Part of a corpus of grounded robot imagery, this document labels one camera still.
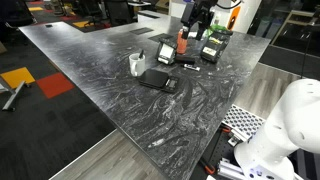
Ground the orange sign panel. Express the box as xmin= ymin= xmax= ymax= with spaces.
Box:
xmin=227 ymin=5 xmax=242 ymax=32

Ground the grey metal frame leg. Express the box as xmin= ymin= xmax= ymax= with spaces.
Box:
xmin=0 ymin=75 xmax=31 ymax=112

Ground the black digital scale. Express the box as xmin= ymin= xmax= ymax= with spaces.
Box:
xmin=137 ymin=68 xmax=181 ymax=94

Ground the black table cable cover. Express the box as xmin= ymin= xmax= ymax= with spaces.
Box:
xmin=129 ymin=27 xmax=155 ymax=36
xmin=148 ymin=32 xmax=174 ymax=44

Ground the white marker pen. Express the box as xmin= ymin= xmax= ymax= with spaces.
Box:
xmin=182 ymin=63 xmax=201 ymax=72

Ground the green packet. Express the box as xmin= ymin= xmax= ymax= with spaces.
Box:
xmin=208 ymin=23 xmax=231 ymax=34

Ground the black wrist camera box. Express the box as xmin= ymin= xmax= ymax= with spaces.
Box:
xmin=181 ymin=2 xmax=195 ymax=25

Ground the orange handled clamp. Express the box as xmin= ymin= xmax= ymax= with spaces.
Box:
xmin=199 ymin=158 xmax=218 ymax=176

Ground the aluminium extrusion bar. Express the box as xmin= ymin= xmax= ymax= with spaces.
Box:
xmin=217 ymin=159 xmax=248 ymax=180

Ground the white ceramic mug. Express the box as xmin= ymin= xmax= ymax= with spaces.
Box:
xmin=128 ymin=52 xmax=147 ymax=78

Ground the perforated metal plate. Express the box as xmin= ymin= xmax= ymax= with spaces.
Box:
xmin=221 ymin=103 xmax=268 ymax=141

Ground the orange monster can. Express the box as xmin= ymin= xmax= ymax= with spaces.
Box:
xmin=176 ymin=28 xmax=188 ymax=55

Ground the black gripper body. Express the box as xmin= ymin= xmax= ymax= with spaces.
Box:
xmin=190 ymin=0 xmax=217 ymax=29

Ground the black glasses case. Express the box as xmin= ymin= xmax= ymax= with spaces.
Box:
xmin=174 ymin=54 xmax=196 ymax=66

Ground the black bag with yellow print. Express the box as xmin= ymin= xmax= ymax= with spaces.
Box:
xmin=200 ymin=30 xmax=233 ymax=64

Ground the wooden framed glass cabinet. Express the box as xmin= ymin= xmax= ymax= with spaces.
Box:
xmin=269 ymin=9 xmax=320 ymax=58

